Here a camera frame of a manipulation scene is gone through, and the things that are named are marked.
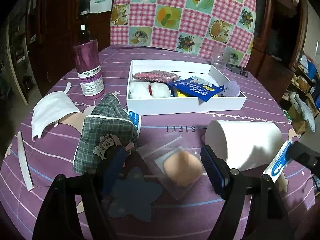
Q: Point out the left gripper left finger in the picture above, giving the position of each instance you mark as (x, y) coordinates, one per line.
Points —
(58, 217)

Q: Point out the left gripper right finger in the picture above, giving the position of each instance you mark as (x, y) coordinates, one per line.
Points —
(267, 219)

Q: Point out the lavender soft pad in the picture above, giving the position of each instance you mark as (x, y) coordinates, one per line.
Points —
(231, 89)

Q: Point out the beige puff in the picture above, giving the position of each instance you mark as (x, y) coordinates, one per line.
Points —
(175, 164)

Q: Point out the green plaid pouch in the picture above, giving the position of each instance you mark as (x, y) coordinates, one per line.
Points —
(107, 126)

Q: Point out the blue eye mask packet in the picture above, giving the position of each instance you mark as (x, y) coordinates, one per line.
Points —
(195, 86)

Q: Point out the white toilet paper roll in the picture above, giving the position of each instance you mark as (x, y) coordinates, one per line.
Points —
(242, 144)

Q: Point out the white nail file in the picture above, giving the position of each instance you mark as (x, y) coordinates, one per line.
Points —
(23, 163)

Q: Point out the white face cloth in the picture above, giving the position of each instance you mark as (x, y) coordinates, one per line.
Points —
(50, 109)

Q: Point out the clear glass cup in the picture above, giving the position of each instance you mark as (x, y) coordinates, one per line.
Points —
(220, 58)

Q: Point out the purple pump bottle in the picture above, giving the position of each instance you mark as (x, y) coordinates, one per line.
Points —
(88, 69)

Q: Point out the white cardboard box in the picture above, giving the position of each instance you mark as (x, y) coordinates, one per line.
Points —
(174, 105)

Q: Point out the pink checkered patchwork cloth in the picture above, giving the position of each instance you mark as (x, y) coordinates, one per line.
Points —
(195, 27)

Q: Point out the black strap clip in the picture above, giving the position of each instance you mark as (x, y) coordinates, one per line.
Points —
(237, 69)

